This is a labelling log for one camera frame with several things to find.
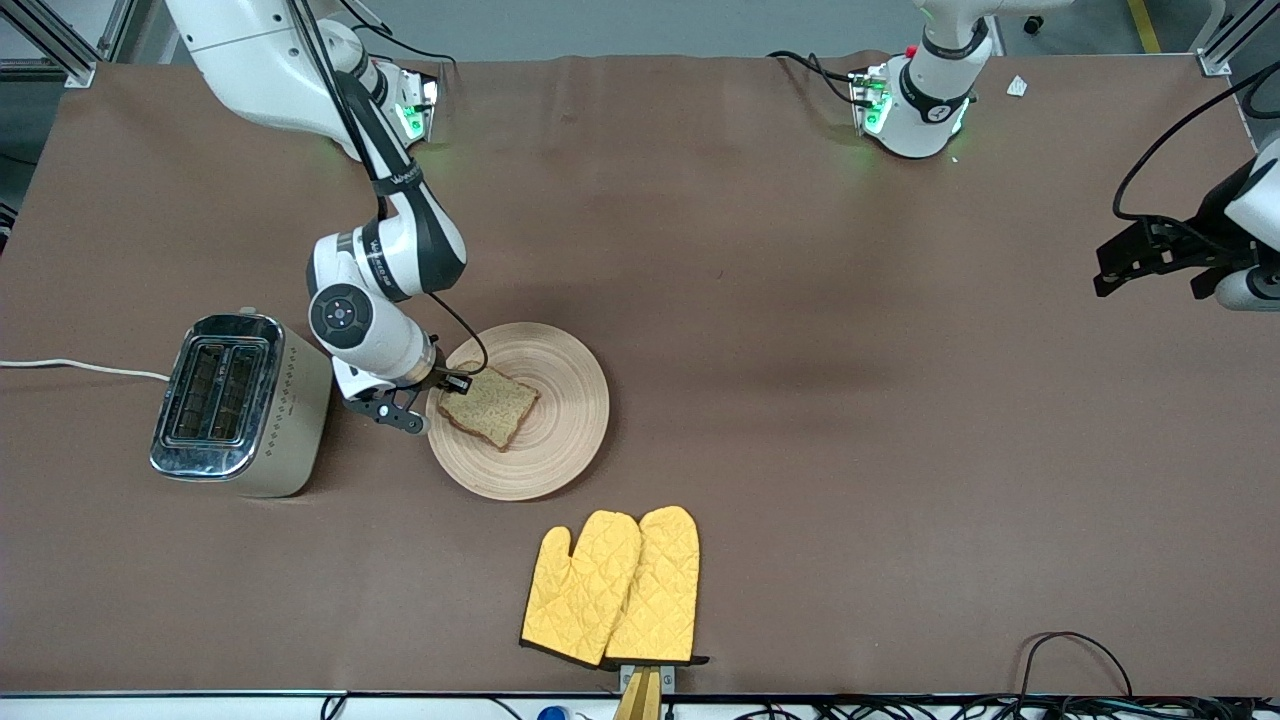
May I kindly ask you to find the brown bread slice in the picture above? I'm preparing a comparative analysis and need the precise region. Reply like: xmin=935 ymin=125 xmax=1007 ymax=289
xmin=437 ymin=365 xmax=542 ymax=454

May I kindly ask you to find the round wooden plate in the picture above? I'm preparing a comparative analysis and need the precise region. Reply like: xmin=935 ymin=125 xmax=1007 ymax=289
xmin=427 ymin=322 xmax=611 ymax=503

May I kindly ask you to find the cream and chrome toaster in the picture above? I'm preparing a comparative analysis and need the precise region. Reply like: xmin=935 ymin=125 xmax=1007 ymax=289
xmin=150 ymin=307 xmax=334 ymax=499

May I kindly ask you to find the yellow quilted oven mitt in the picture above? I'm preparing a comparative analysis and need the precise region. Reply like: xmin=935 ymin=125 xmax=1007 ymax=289
xmin=603 ymin=506 xmax=710 ymax=668
xmin=519 ymin=511 xmax=643 ymax=669

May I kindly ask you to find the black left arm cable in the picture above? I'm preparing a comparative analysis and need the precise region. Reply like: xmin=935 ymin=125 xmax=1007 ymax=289
xmin=1112 ymin=58 xmax=1280 ymax=223

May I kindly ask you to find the aluminium frame profile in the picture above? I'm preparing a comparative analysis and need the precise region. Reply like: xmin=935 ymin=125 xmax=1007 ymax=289
xmin=0 ymin=0 xmax=137 ymax=89
xmin=1195 ymin=0 xmax=1280 ymax=77

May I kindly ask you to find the white toaster power cord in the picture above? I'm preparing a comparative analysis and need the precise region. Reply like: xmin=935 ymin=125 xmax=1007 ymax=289
xmin=0 ymin=357 xmax=172 ymax=383

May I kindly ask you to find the black right base cable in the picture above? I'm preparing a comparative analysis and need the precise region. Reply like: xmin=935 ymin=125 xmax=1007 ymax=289
xmin=345 ymin=18 xmax=459 ymax=71

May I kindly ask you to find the black base cable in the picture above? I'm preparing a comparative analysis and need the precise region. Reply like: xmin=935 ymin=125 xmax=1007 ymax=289
xmin=767 ymin=49 xmax=864 ymax=107
xmin=345 ymin=18 xmax=459 ymax=71

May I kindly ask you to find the black left base cable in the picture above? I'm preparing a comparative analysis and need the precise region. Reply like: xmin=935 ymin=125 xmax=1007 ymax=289
xmin=767 ymin=49 xmax=864 ymax=107

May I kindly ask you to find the black looped cable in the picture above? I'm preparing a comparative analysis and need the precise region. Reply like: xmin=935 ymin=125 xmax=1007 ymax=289
xmin=1014 ymin=631 xmax=1137 ymax=701

